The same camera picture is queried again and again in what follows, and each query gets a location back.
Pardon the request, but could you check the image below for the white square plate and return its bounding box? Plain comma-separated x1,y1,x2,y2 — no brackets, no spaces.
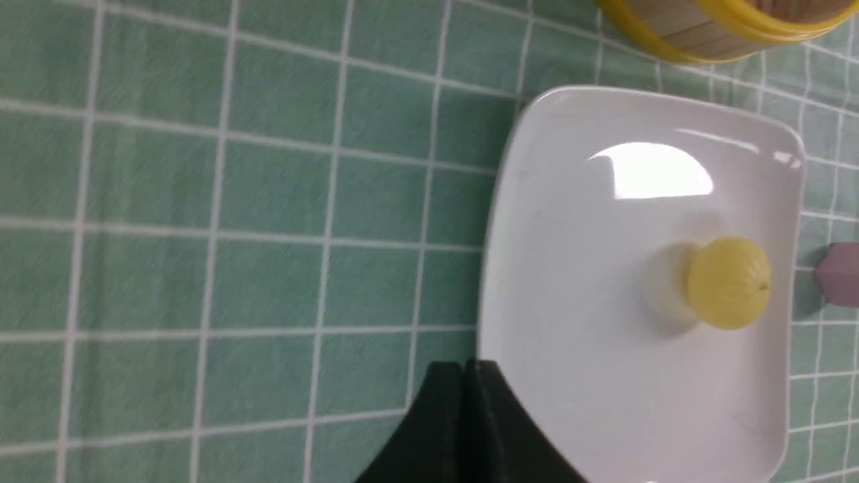
476,85,806,482

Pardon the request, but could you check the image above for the pink cube block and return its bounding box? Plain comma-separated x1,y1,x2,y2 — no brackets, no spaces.
814,242,858,309

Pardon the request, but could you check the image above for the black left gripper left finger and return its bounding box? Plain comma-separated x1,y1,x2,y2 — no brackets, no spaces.
357,362,464,482

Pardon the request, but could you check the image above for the green checkered tablecloth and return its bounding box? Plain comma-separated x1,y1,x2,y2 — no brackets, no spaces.
1,1,857,482

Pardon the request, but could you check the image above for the yellow steamed bun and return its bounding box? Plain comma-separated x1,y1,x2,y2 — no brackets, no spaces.
683,236,772,331

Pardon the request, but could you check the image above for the yellow-rimmed bamboo steamer basket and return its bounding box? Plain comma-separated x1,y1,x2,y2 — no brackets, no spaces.
596,1,858,64

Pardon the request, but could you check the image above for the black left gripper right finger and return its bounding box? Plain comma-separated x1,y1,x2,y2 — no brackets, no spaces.
464,360,585,482

